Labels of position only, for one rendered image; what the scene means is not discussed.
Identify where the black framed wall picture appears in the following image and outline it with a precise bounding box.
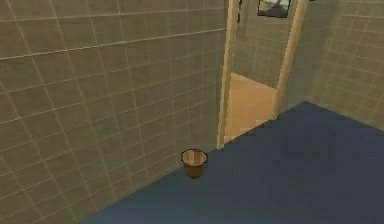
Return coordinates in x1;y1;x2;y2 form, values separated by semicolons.
256;0;292;19

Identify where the beige door frame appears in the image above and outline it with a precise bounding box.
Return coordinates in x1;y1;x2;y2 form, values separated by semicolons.
215;0;308;151

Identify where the brown round bin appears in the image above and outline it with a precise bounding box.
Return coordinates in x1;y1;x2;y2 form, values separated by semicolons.
180;148;209;180

